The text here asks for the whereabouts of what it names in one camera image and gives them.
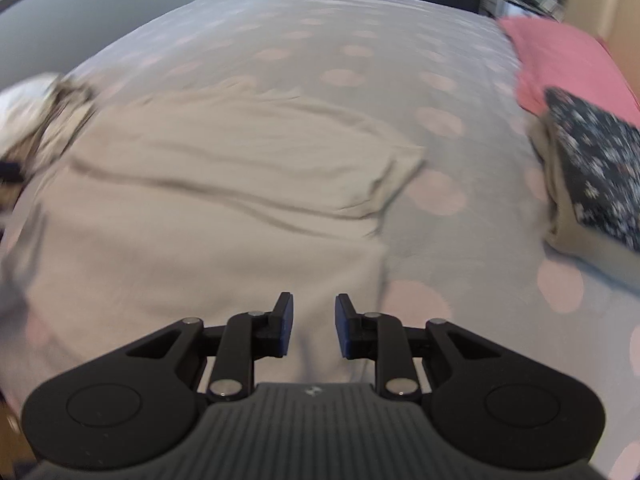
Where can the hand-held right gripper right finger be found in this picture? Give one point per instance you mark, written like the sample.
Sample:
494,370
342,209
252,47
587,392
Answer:
342,332

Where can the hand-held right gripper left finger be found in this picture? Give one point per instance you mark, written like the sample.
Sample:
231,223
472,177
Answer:
285,330

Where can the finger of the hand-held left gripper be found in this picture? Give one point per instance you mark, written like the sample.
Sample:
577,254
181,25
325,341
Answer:
10,171

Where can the white garment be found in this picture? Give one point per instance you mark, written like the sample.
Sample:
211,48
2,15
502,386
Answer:
25,105

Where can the cream long-sleeved shirt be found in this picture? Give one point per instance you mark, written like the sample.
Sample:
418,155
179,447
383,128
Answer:
200,210

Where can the beige crumpled garment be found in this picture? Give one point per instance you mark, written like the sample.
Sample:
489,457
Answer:
65,125

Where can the bed with pink-dotted sheet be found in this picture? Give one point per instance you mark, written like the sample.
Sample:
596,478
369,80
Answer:
350,25

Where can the dark floral folded garment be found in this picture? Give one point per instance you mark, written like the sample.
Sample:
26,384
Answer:
600,160

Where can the pink pillow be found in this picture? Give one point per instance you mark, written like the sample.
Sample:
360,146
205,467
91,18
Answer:
565,60

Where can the white bedside furniture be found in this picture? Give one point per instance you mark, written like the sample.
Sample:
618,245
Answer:
520,5

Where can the beige headboard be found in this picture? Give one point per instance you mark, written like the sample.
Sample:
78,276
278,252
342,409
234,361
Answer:
610,5

